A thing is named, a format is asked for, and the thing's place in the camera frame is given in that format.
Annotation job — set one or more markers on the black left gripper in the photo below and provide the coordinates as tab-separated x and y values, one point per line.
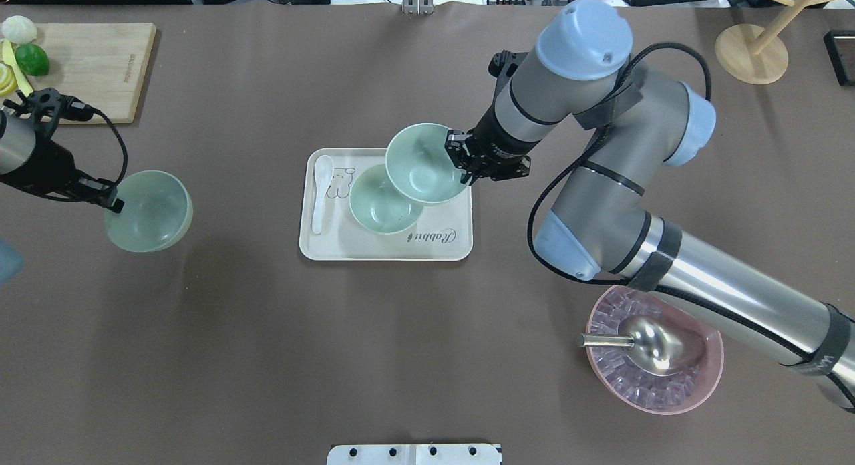
48	170

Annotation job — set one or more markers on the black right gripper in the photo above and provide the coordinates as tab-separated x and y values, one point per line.
499	143

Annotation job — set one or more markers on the green bowl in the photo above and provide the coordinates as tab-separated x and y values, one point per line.
419	166
157	212
377	205

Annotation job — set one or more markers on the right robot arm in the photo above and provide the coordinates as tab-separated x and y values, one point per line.
647	111

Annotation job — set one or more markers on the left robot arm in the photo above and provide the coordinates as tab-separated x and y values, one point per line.
32	163

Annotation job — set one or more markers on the cream rabbit serving tray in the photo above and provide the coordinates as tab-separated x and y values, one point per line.
443	233

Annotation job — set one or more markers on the green bowl on tray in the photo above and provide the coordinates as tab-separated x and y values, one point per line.
377	205

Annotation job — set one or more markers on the bamboo cutting board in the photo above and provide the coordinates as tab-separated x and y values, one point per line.
103	64

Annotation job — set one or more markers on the white ceramic spoon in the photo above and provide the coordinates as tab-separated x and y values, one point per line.
323	176

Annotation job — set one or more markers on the lemon slice left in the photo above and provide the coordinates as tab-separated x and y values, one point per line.
8	80

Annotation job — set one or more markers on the green lime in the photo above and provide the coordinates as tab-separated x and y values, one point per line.
32	60

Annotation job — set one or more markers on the yellow plastic knife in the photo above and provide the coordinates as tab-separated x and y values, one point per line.
19	78

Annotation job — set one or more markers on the white garlic bulb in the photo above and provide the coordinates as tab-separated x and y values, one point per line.
19	30

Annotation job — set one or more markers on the pink bowl with ice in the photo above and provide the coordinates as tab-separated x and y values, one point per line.
673	394

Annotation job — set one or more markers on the metal ice scoop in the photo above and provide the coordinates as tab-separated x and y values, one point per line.
657	346

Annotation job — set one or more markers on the wooden banana hanger stand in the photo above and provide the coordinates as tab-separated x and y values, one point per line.
754	54

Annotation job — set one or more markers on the dark wooden tray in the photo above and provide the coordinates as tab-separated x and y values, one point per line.
840	47

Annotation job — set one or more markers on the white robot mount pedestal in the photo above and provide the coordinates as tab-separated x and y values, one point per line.
442	453

